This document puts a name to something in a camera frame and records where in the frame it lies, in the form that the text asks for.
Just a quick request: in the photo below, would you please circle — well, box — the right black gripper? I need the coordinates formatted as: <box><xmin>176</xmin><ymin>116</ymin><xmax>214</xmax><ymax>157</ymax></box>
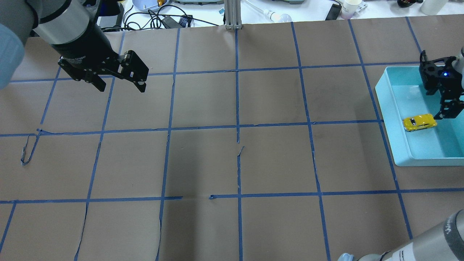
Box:
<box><xmin>419</xmin><ymin>50</ymin><xmax>464</xmax><ymax>120</ymax></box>

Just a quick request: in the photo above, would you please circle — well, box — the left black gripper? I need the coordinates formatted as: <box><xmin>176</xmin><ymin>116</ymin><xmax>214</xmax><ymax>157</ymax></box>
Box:
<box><xmin>57</xmin><ymin>24</ymin><xmax>149</xmax><ymax>93</ymax></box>

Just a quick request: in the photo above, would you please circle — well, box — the yellow beetle toy car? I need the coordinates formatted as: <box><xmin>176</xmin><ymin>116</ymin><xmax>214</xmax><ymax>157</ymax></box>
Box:
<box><xmin>402</xmin><ymin>113</ymin><xmax>438</xmax><ymax>132</ymax></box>

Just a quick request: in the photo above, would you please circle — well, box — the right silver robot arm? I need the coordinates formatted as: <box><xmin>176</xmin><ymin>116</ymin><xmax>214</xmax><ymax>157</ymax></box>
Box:
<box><xmin>360</xmin><ymin>50</ymin><xmax>463</xmax><ymax>261</ymax></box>

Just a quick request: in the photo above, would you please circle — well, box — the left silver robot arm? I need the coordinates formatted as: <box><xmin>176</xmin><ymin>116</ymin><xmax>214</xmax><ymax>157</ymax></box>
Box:
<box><xmin>0</xmin><ymin>0</ymin><xmax>149</xmax><ymax>93</ymax></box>

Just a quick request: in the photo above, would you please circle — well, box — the turquoise plastic bin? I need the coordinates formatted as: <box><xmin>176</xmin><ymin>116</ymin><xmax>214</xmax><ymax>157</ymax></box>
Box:
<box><xmin>375</xmin><ymin>66</ymin><xmax>464</xmax><ymax>166</ymax></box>

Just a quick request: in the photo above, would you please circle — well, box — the black power adapter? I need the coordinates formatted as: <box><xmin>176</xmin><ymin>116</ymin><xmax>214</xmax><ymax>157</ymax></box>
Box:
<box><xmin>161</xmin><ymin>16</ymin><xmax>182</xmax><ymax>29</ymax></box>

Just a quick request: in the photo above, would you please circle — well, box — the blue plate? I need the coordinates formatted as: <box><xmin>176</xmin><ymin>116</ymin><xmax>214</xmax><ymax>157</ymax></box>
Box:
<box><xmin>132</xmin><ymin>0</ymin><xmax>171</xmax><ymax>11</ymax></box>

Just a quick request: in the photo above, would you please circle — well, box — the white paper cup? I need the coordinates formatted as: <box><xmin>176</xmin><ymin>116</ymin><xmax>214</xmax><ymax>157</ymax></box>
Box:
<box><xmin>340</xmin><ymin>0</ymin><xmax>362</xmax><ymax>20</ymax></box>

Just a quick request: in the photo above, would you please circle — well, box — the black phone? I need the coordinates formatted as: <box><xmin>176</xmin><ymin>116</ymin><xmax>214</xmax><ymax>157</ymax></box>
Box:
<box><xmin>325</xmin><ymin>4</ymin><xmax>342</xmax><ymax>20</ymax></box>

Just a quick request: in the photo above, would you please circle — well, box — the light bulb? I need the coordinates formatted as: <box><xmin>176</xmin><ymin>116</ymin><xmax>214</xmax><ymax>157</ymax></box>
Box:
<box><xmin>243</xmin><ymin>0</ymin><xmax>292</xmax><ymax>23</ymax></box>

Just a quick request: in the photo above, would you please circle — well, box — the aluminium frame post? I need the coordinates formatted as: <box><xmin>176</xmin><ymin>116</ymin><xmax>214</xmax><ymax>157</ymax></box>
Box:
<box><xmin>224</xmin><ymin>0</ymin><xmax>243</xmax><ymax>30</ymax></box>

